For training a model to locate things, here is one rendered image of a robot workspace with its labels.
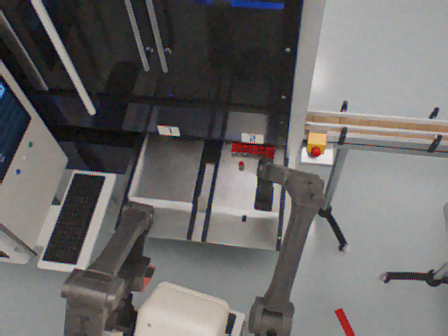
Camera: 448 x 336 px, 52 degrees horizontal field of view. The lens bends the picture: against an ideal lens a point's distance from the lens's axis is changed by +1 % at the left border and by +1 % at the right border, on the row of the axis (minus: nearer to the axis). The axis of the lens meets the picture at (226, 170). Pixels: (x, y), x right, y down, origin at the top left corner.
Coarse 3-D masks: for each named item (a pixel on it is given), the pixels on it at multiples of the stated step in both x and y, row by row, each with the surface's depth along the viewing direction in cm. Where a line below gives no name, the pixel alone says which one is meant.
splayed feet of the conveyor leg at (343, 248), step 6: (330, 210) 258; (324, 216) 260; (330, 216) 258; (330, 222) 257; (336, 222) 257; (336, 228) 256; (336, 234) 256; (342, 234) 256; (342, 240) 255; (342, 246) 255; (342, 252) 259
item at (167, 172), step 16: (144, 144) 195; (160, 144) 198; (176, 144) 197; (192, 144) 197; (144, 160) 194; (160, 160) 193; (176, 160) 193; (192, 160) 192; (144, 176) 190; (160, 176) 189; (176, 176) 189; (192, 176) 189; (128, 192) 182; (144, 192) 186; (160, 192) 185; (176, 192) 185; (192, 192) 184
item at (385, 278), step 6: (432, 270) 238; (384, 276) 248; (390, 276) 244; (396, 276) 243; (402, 276) 242; (408, 276) 240; (414, 276) 239; (420, 276) 238; (426, 276) 238; (444, 276) 238; (384, 282) 249; (426, 282) 240; (432, 282) 236; (438, 282) 235; (444, 282) 237
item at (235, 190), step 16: (224, 144) 194; (224, 160) 192; (240, 160) 191; (256, 160) 191; (224, 176) 188; (240, 176) 187; (256, 176) 187; (224, 192) 184; (240, 192) 184; (224, 208) 178; (240, 208) 176; (272, 208) 179
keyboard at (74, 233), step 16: (80, 176) 198; (96, 176) 197; (80, 192) 194; (96, 192) 194; (64, 208) 190; (80, 208) 190; (64, 224) 186; (80, 224) 186; (64, 240) 183; (80, 240) 183; (48, 256) 180; (64, 256) 180
